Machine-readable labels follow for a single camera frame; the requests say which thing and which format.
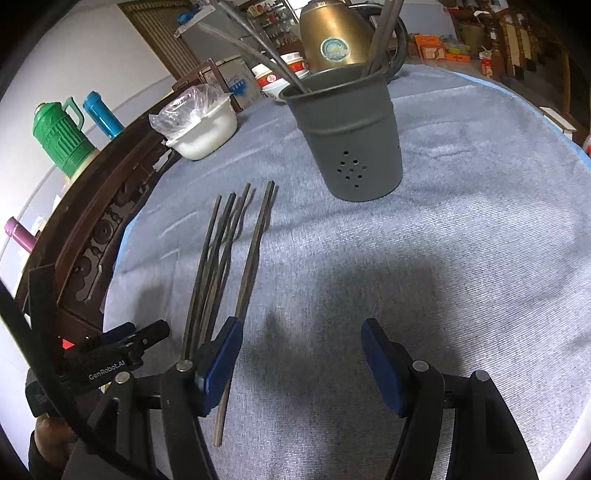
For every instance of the green thermos jug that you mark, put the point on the green thermos jug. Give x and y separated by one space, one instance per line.
62 138

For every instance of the wooden stair railing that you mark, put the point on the wooden stair railing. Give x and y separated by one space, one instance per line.
521 37

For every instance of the shelf of bottles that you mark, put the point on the shelf of bottles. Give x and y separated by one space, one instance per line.
272 18

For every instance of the grey metal chopstick holder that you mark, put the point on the grey metal chopstick holder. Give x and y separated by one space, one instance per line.
346 138

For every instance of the grey refrigerator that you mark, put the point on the grey refrigerator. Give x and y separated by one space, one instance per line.
217 25

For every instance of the orange cardboard boxes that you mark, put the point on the orange cardboard boxes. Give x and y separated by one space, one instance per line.
431 46

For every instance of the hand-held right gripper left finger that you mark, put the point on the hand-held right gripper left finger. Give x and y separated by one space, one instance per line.
219 364

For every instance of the blue thermos flask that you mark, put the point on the blue thermos flask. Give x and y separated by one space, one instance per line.
102 115

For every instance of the white plastic basin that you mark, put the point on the white plastic basin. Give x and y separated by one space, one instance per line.
203 134

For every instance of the grey tablecloth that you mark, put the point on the grey tablecloth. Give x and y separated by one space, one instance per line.
415 230

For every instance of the dark wooden chair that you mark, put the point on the dark wooden chair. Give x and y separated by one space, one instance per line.
203 74

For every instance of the small white stool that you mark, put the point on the small white stool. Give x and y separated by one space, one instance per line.
558 117

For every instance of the carved dark wooden bench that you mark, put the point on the carved dark wooden bench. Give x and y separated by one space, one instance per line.
92 221

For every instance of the purple flask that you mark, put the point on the purple flask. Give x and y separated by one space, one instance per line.
18 235

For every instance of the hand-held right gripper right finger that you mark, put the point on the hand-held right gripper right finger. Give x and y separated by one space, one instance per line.
385 364

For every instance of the person's left forearm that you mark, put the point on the person's left forearm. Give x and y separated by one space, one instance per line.
44 461

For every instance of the blue table cover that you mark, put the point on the blue table cover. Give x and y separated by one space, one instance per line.
531 102

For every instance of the set of dark chopsticks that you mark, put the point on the set of dark chopsticks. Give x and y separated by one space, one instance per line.
251 258

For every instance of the person's left hand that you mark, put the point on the person's left hand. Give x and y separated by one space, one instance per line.
48 427

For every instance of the white jars with red labels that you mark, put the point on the white jars with red labels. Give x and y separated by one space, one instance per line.
295 61

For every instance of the golden electric kettle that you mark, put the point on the golden electric kettle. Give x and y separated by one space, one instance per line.
337 37

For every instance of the dark wooden chopstick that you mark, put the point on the dark wooden chopstick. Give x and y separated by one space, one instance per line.
381 32
268 48
240 46
393 21

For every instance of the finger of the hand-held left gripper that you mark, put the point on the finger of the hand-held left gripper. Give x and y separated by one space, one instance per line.
119 332
152 331

